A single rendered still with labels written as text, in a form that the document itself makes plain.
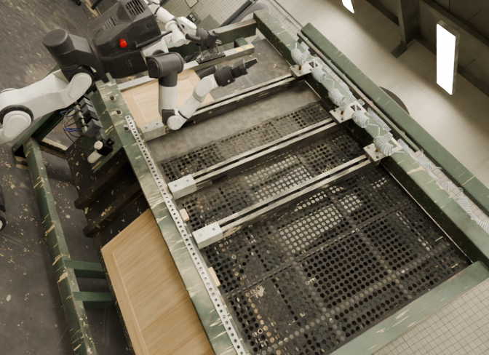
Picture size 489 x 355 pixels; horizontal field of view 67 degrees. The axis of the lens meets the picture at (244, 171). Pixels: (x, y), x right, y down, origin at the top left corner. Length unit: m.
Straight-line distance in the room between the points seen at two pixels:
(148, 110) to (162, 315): 1.16
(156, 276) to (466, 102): 6.07
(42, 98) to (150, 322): 1.22
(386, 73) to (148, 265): 6.23
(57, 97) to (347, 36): 6.83
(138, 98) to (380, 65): 5.87
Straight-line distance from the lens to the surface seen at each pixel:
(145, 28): 1.86
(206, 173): 1.93
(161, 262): 2.09
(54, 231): 2.39
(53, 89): 2.00
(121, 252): 2.29
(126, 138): 2.16
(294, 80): 2.43
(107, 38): 1.86
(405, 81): 7.43
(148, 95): 2.42
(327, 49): 3.12
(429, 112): 7.13
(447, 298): 1.88
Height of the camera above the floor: 1.60
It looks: 11 degrees down
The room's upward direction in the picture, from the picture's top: 51 degrees clockwise
